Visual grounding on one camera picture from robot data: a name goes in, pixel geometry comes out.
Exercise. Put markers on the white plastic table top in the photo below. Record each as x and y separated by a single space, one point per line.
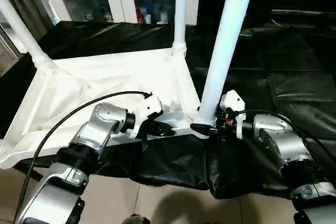
92 82

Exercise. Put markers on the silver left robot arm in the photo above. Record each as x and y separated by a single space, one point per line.
92 129

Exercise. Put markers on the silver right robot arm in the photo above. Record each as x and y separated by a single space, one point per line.
288 140

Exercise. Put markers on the black work surface mat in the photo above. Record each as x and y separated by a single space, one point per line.
275 64

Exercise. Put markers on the black left robot foot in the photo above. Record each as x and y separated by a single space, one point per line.
136 220

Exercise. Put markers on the red item in cabinet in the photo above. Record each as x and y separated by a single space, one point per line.
140 12

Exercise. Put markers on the white figurine in cabinet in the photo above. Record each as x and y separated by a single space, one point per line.
89 16

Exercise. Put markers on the grey curtain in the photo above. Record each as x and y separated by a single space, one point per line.
18 3

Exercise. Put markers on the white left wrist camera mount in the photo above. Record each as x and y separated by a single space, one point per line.
147 106

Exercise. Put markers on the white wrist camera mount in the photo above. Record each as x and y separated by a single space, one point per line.
147 106
235 100

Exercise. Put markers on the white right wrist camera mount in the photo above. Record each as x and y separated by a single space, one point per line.
235 100

